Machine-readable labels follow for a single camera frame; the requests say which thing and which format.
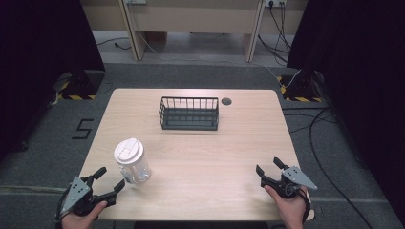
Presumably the clear cup with white lid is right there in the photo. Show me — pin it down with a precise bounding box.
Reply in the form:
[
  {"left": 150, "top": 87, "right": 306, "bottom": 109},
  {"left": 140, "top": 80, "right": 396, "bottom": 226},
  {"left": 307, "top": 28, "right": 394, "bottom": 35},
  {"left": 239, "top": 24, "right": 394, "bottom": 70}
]
[{"left": 113, "top": 137, "right": 153, "bottom": 189}]

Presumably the short black floor cable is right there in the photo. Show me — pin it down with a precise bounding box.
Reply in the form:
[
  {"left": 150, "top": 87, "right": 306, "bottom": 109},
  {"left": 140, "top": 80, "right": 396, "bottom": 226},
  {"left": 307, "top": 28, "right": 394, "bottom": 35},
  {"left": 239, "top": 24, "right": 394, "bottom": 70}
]
[{"left": 96, "top": 36, "right": 132, "bottom": 52}]

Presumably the white wall socket strip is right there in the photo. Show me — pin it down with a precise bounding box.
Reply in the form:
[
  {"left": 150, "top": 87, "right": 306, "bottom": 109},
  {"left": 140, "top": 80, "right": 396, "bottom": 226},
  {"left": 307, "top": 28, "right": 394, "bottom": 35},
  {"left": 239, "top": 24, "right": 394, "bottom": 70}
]
[{"left": 264, "top": 0, "right": 288, "bottom": 9}]

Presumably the black curtain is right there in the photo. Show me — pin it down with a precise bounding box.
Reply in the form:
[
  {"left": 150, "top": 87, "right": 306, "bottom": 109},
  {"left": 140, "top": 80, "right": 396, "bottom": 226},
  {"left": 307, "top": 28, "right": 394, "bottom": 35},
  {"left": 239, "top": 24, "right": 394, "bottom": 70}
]
[
  {"left": 0, "top": 0, "right": 107, "bottom": 161},
  {"left": 286, "top": 0, "right": 405, "bottom": 220}
]

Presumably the black stand base hazard tape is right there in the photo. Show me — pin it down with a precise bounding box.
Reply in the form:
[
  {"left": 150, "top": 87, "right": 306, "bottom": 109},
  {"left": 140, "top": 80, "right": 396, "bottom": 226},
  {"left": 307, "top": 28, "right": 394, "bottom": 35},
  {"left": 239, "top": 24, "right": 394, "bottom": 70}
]
[
  {"left": 56, "top": 70, "right": 106, "bottom": 101},
  {"left": 277, "top": 70, "right": 323, "bottom": 103}
]

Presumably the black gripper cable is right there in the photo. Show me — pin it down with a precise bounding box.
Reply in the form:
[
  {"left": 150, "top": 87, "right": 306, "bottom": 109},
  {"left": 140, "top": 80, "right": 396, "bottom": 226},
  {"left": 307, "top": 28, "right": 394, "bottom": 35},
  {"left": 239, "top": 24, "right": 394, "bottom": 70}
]
[{"left": 54, "top": 186, "right": 72, "bottom": 221}]

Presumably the black hand strap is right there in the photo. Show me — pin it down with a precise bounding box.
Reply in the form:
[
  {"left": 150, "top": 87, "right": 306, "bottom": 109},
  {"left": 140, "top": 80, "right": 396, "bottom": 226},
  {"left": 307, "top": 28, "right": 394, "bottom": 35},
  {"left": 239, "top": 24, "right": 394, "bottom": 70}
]
[{"left": 297, "top": 188, "right": 312, "bottom": 224}]

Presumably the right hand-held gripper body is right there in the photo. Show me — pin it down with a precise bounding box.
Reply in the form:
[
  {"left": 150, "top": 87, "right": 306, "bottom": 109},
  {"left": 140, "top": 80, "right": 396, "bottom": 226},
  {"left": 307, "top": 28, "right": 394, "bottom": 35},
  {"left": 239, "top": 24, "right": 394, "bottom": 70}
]
[{"left": 272, "top": 165, "right": 318, "bottom": 200}]

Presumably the person's right hand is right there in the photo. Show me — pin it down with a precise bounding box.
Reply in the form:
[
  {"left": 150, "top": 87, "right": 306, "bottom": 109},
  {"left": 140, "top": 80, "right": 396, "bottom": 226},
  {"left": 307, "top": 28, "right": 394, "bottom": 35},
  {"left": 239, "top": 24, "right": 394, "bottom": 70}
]
[{"left": 264, "top": 185, "right": 315, "bottom": 229}]

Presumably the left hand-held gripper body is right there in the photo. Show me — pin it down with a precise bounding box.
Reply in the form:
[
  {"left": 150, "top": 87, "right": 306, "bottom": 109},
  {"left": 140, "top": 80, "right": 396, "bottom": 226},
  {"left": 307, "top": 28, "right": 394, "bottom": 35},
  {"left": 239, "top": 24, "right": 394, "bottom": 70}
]
[{"left": 59, "top": 176, "right": 108, "bottom": 218}]

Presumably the bundle of black hanging cables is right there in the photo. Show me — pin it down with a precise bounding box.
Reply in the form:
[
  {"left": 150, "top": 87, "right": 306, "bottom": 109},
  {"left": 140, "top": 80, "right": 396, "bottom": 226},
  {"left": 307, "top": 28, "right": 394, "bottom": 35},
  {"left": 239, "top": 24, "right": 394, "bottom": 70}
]
[{"left": 257, "top": 3, "right": 293, "bottom": 66}]

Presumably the black wire basket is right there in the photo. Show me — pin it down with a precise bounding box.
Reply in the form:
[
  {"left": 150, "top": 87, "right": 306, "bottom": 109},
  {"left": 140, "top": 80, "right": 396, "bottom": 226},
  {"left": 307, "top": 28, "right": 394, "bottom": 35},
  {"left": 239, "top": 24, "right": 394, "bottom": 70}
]
[{"left": 158, "top": 95, "right": 221, "bottom": 132}]

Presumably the person's left hand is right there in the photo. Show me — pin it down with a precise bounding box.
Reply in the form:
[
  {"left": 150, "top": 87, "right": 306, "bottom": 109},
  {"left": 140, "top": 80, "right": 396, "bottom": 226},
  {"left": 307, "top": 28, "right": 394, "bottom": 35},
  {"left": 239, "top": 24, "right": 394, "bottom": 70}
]
[{"left": 61, "top": 200, "right": 109, "bottom": 229}]

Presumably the long black floor cable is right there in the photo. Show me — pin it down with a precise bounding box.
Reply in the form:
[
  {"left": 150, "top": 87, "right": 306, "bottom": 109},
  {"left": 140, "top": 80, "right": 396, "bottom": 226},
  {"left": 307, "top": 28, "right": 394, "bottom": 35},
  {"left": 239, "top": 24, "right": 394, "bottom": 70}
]
[{"left": 281, "top": 106, "right": 374, "bottom": 229}]

